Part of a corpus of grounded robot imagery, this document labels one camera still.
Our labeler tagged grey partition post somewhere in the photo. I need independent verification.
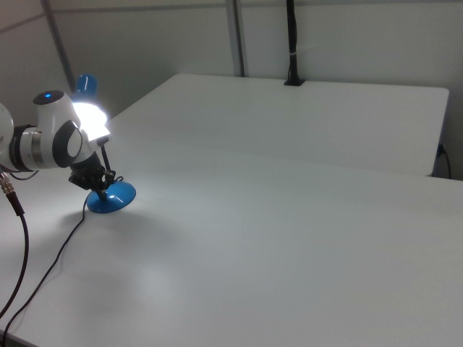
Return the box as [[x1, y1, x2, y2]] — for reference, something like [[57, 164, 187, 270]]
[[224, 0, 246, 77]]

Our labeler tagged white plastic table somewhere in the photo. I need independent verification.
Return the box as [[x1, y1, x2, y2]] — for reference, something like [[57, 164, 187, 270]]
[[108, 73, 451, 178]]

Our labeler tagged black wall socket cable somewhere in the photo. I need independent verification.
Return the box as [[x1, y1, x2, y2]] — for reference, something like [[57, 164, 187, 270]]
[[438, 143, 454, 179]]

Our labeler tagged black camera pole with clamp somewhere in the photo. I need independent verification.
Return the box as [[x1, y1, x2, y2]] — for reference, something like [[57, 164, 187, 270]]
[[284, 0, 307, 87]]

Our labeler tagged black lamp power cord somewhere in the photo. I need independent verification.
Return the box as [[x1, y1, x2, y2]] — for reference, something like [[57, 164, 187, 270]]
[[0, 174, 125, 344]]

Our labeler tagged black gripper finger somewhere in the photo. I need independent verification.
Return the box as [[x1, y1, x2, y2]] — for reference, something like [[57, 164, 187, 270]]
[[92, 176, 109, 200], [102, 169, 117, 192]]

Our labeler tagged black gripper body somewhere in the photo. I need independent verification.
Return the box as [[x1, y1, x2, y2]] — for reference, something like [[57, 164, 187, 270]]
[[68, 150, 109, 191]]

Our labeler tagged blue gooseneck desk lamp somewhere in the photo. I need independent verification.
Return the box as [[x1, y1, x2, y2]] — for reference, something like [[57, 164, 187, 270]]
[[70, 74, 137, 215]]

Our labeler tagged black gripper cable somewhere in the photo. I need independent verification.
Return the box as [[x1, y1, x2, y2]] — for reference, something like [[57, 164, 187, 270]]
[[0, 168, 39, 321]]

